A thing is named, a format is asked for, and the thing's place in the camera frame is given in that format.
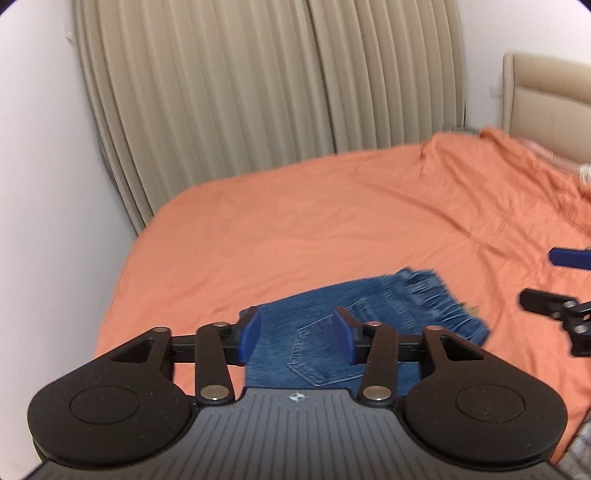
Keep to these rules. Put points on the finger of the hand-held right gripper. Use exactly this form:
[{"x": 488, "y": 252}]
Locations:
[
  {"x": 570, "y": 257},
  {"x": 545, "y": 301}
]

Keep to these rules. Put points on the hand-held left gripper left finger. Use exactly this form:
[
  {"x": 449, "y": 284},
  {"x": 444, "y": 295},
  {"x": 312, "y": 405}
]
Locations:
[{"x": 249, "y": 334}]

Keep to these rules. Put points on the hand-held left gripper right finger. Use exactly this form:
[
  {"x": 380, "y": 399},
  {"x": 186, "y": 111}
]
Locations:
[{"x": 342, "y": 332}]

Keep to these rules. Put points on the blue denim pants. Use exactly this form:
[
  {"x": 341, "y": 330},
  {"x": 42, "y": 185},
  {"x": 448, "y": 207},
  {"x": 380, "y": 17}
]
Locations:
[{"x": 300, "y": 332}]

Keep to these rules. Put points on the orange bedsheet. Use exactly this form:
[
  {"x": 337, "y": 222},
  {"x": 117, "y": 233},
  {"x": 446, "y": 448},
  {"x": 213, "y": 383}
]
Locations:
[{"x": 323, "y": 212}]

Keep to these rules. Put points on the beige padded headboard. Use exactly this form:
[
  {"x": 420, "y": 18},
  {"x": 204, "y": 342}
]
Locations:
[{"x": 545, "y": 101}]

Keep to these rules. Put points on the grey checked cloth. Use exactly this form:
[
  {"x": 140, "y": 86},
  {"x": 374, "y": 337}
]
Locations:
[{"x": 581, "y": 457}]

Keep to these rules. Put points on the beige pleated curtain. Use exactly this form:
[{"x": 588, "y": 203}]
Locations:
[{"x": 258, "y": 87}]

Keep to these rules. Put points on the white wall socket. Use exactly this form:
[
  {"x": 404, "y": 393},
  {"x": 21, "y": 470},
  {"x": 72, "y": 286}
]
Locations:
[{"x": 494, "y": 91}]

